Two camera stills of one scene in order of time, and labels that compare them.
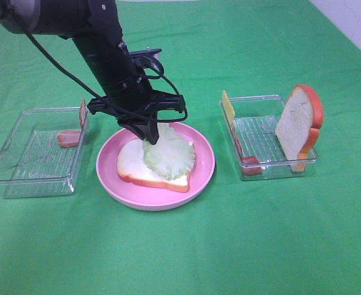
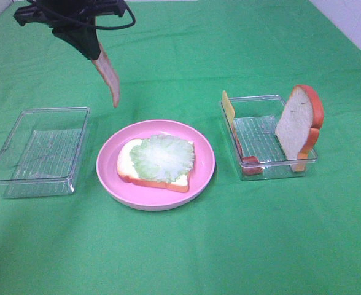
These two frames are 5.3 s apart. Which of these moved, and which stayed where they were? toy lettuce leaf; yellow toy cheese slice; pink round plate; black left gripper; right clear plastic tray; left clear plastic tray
Moved: black left gripper; toy lettuce leaf
Stayed: pink round plate; right clear plastic tray; left clear plastic tray; yellow toy cheese slice
